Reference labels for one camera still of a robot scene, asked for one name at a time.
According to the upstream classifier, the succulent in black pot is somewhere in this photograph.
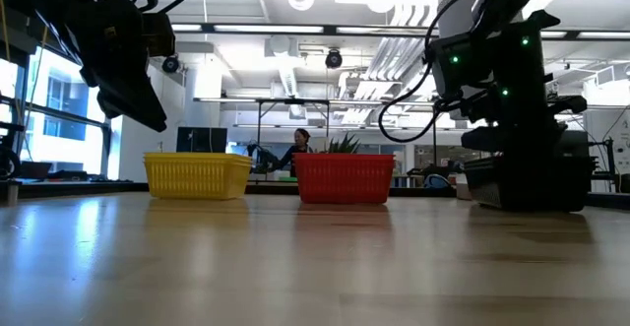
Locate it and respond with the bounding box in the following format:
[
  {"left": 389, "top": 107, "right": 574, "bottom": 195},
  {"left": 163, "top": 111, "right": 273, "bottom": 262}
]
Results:
[{"left": 324, "top": 132, "right": 363, "bottom": 156}]

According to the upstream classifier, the black plastic basket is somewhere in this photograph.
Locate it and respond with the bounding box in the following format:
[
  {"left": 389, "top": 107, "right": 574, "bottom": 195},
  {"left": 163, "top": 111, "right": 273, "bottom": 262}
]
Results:
[
  {"left": 465, "top": 161, "right": 596, "bottom": 215},
  {"left": 462, "top": 129, "right": 596, "bottom": 172}
]

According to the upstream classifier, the black gantry frame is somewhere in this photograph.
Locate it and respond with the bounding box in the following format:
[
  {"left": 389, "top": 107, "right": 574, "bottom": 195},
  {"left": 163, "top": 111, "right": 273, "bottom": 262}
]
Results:
[{"left": 254, "top": 97, "right": 332, "bottom": 145}]

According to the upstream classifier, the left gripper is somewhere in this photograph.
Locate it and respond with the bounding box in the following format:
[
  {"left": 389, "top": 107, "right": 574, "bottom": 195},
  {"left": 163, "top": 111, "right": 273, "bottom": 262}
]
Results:
[{"left": 73, "top": 0, "right": 169, "bottom": 133}]

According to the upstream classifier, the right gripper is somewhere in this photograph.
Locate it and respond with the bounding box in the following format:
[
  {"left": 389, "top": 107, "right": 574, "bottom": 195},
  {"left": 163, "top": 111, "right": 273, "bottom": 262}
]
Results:
[{"left": 460, "top": 9, "right": 590, "bottom": 153}]

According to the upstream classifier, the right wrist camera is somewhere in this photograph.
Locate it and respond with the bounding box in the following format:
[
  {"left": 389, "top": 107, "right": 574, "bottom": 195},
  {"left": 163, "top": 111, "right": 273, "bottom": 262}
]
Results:
[{"left": 429, "top": 33, "right": 495, "bottom": 99}]

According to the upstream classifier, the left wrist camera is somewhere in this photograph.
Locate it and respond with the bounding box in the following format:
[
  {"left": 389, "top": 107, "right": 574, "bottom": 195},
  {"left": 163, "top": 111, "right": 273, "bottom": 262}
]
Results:
[{"left": 142, "top": 12, "right": 177, "bottom": 59}]

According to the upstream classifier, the long ceiling light bar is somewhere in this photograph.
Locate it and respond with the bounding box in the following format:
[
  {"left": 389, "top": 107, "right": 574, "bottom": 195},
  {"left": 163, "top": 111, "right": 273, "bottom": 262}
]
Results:
[{"left": 166, "top": 20, "right": 630, "bottom": 41}]

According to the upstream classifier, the blue bag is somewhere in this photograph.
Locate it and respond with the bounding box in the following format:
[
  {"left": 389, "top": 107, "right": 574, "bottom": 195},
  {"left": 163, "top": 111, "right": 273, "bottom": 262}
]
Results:
[{"left": 423, "top": 172, "right": 453, "bottom": 190}]

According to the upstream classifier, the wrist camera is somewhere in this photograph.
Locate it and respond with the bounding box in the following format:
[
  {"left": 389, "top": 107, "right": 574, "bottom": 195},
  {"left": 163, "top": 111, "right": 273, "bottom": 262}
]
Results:
[
  {"left": 429, "top": 33, "right": 495, "bottom": 99},
  {"left": 142, "top": 12, "right": 177, "bottom": 59}
]

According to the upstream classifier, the black ceiling spotlight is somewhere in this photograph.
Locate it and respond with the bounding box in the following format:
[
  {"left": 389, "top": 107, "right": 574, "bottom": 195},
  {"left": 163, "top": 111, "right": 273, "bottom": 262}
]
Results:
[
  {"left": 160, "top": 53, "right": 181, "bottom": 75},
  {"left": 324, "top": 47, "right": 345, "bottom": 70}
]

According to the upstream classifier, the large window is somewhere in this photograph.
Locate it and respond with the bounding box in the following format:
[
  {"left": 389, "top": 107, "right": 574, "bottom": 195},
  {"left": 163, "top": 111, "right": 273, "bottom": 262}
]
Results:
[{"left": 0, "top": 44, "right": 119, "bottom": 179}]

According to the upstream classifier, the person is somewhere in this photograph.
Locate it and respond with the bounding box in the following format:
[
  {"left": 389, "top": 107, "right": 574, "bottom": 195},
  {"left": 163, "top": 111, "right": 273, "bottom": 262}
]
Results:
[{"left": 279, "top": 127, "right": 315, "bottom": 178}]

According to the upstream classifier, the black monitor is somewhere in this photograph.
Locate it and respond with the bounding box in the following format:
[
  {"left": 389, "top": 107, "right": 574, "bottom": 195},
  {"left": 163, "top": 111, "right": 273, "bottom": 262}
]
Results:
[{"left": 175, "top": 126, "right": 229, "bottom": 155}]

